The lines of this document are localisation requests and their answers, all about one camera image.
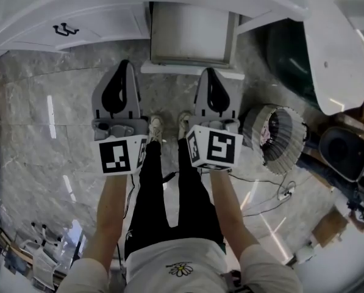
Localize black and white appliance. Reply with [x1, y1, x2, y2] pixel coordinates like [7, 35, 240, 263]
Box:
[318, 125, 364, 184]

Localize crumpled pink tissue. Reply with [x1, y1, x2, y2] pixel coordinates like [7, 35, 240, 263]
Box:
[259, 123, 273, 147]

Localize pleated grey wastebasket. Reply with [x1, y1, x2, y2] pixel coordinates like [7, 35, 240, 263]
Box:
[241, 103, 308, 176]

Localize person's right forearm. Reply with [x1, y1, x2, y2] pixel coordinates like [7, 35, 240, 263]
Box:
[208, 167, 261, 253]

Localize black cabinet door handle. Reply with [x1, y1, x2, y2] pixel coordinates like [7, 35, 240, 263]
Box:
[52, 23, 71, 37]
[60, 22, 80, 37]

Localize black floor cable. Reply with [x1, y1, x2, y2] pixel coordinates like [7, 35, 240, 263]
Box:
[199, 168, 297, 218]

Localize white chair base with castors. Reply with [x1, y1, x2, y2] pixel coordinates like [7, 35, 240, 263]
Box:
[16, 220, 64, 290]

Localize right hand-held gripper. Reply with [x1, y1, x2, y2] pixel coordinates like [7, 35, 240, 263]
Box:
[185, 67, 244, 171]

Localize brown cardboard box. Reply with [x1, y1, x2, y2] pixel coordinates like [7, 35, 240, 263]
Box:
[310, 208, 351, 249]

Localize black trousers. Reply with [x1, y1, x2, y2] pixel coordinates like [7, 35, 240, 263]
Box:
[123, 138, 226, 262]

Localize person's left forearm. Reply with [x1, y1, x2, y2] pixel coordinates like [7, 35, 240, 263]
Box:
[80, 172, 131, 267]

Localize person's beige shoe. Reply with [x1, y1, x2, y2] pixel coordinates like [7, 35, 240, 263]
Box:
[177, 110, 193, 140]
[148, 114, 165, 145]

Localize white daisy print T-shirt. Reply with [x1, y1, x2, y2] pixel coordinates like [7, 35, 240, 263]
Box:
[56, 237, 305, 293]

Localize person's left beige shoe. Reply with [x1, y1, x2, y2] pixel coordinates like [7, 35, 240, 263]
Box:
[148, 114, 165, 145]

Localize person's right beige shoe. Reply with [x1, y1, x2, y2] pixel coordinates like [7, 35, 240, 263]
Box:
[177, 110, 193, 140]

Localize white power strip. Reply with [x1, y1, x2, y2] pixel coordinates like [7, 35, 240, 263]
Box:
[277, 189, 296, 201]

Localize black harness strap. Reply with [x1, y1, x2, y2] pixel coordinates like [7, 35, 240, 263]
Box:
[220, 269, 247, 293]

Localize white drawer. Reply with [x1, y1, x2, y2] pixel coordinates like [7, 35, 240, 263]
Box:
[140, 1, 245, 81]

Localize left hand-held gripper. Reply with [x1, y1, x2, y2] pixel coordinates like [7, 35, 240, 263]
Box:
[90, 59, 149, 176]

